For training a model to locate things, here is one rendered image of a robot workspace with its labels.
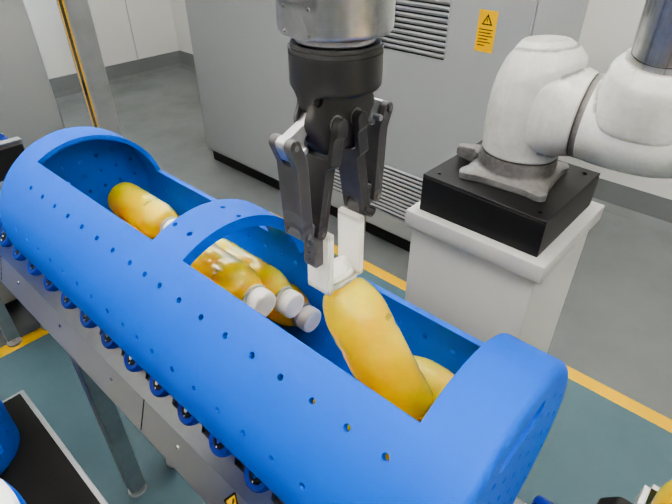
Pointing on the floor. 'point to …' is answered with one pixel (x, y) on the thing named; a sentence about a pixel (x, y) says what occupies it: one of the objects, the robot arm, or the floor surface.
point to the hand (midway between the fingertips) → (336, 251)
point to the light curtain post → (89, 63)
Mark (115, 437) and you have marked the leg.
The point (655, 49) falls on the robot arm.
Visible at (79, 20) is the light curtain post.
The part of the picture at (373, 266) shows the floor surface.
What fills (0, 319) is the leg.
